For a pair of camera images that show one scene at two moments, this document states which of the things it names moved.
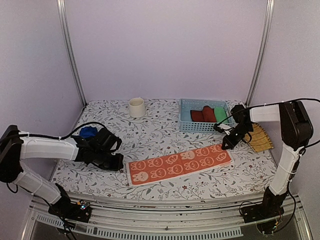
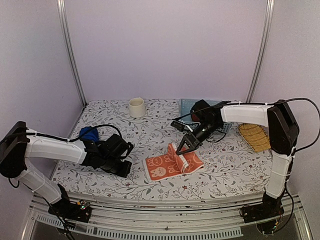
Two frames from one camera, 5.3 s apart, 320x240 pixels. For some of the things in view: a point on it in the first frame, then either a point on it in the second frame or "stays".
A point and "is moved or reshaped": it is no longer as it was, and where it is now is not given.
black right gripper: x=231 y=142 -> x=193 y=140
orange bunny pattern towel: x=178 y=164 is moved or reshaped
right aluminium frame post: x=266 y=35 stays
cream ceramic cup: x=137 y=108 stays
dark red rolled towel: x=197 y=115 stays
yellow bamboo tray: x=258 y=139 stays
